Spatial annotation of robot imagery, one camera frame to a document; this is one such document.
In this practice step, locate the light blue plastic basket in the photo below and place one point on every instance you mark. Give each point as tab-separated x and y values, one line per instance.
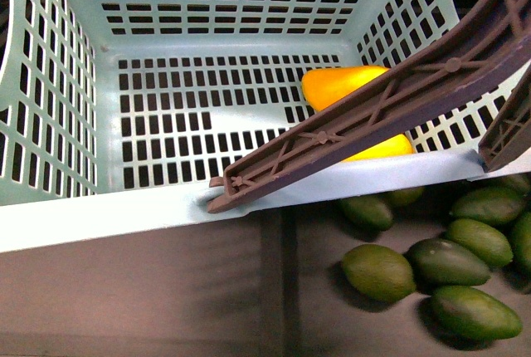
117	114

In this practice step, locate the brown basket handle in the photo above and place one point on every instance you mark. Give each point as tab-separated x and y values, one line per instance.
508	137
485	48

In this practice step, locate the green avocado under basket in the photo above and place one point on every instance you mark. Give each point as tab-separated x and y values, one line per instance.
404	197

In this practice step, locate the green avocado back left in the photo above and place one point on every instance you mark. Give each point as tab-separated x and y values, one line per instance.
368	212

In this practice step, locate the black avocado tray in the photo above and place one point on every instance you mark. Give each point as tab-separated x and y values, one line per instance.
321	314

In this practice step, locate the green avocado front left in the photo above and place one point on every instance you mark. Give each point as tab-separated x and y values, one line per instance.
379	273

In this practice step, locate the dark green avocado centre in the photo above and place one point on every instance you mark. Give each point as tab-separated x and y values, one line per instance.
440	262

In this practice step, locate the green avocado upper right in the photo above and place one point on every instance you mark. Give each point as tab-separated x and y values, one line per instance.
487	243

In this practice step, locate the green avocado back right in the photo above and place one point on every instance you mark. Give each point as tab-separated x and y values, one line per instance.
495	206

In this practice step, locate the green avocado front right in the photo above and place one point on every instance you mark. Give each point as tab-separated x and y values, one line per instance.
473	314

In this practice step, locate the green avocado far corner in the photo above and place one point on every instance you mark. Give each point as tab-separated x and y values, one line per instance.
520	183

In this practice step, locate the green avocado right edge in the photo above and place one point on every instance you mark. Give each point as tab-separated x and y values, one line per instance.
519	239

